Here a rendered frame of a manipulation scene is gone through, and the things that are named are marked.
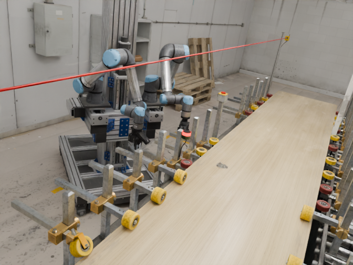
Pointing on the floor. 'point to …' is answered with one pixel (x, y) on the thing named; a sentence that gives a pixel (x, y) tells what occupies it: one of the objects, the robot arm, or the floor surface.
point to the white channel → (342, 109)
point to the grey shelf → (144, 24)
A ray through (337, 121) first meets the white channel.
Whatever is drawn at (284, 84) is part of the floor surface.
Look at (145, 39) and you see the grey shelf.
